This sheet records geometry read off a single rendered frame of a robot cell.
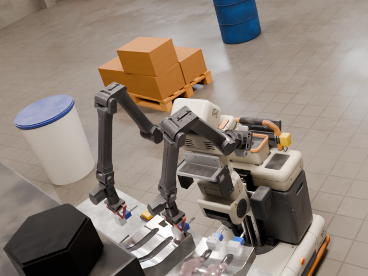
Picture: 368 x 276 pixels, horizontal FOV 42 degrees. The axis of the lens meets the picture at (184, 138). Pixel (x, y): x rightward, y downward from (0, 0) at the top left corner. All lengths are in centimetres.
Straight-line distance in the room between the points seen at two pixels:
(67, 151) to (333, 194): 240
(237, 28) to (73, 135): 300
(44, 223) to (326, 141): 382
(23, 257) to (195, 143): 189
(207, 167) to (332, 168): 174
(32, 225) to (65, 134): 399
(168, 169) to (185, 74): 363
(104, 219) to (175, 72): 300
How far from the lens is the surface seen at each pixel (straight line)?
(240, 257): 215
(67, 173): 475
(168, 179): 203
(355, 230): 342
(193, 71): 563
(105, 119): 214
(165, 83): 537
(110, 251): 57
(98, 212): 280
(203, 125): 192
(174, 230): 228
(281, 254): 293
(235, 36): 671
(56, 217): 57
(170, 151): 189
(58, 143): 457
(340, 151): 414
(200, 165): 242
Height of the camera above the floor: 236
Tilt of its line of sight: 29 degrees down
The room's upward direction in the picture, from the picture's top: 18 degrees counter-clockwise
